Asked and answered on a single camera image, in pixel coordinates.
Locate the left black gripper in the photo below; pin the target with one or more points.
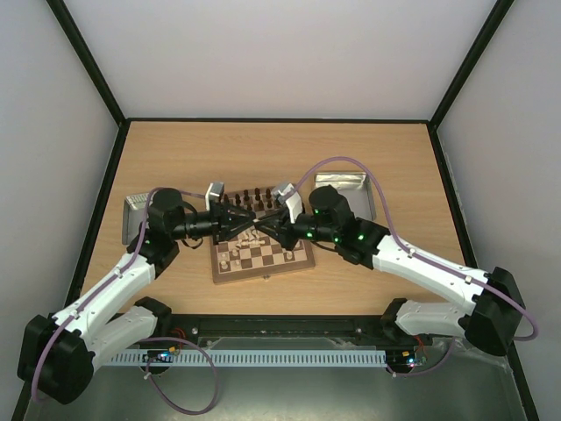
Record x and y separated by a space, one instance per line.
222 224

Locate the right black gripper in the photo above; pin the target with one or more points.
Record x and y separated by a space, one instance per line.
289 226

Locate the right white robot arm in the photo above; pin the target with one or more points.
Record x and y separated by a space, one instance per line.
485 308

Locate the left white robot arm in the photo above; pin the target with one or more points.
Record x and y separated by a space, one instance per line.
60 353

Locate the pile of white pieces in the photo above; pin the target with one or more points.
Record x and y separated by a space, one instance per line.
249 238

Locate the dark chess pieces row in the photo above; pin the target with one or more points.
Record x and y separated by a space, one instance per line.
258 199

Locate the wooden chess board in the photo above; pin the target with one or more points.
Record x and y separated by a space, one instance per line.
263 261

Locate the yellow metal tin box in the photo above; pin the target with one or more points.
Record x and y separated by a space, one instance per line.
355 187

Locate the silver metal tin lid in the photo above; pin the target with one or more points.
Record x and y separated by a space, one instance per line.
133 209

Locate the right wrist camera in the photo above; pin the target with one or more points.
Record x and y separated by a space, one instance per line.
288 196

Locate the black mounting rail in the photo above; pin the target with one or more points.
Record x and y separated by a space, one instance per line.
360 330

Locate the black enclosure frame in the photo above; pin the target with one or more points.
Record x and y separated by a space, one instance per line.
72 33

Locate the light blue cable duct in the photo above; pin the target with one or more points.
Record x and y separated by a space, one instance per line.
252 358

